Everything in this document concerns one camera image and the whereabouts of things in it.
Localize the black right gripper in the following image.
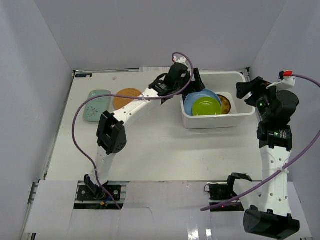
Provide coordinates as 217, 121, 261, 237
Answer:
235, 77, 283, 122

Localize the light blue round plate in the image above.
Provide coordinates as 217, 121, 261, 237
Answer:
182, 89, 221, 117

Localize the green round plate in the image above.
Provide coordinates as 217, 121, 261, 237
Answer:
192, 97, 222, 116

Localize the yellow patterned plate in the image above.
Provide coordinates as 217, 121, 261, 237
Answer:
217, 94, 231, 115

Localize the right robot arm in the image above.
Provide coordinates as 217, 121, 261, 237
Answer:
225, 75, 300, 240

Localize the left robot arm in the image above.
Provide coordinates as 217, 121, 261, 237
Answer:
84, 63, 205, 200

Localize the white plastic bin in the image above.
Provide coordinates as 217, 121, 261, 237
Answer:
180, 71, 256, 129

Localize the orange woven round plate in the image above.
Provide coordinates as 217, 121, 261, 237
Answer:
113, 87, 142, 110

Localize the celadon rectangular plate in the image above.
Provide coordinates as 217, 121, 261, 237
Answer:
83, 89, 112, 123

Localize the blue label sticker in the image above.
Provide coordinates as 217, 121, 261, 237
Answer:
74, 73, 93, 78

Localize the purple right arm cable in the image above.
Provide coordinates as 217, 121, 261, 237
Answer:
199, 71, 320, 212

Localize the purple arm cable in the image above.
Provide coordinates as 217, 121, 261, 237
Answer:
71, 51, 195, 210
199, 71, 320, 212

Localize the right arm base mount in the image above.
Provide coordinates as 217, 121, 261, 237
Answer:
203, 182, 244, 213

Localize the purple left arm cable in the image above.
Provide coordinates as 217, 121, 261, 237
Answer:
71, 51, 195, 210

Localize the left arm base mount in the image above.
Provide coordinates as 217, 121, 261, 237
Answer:
73, 183, 126, 210

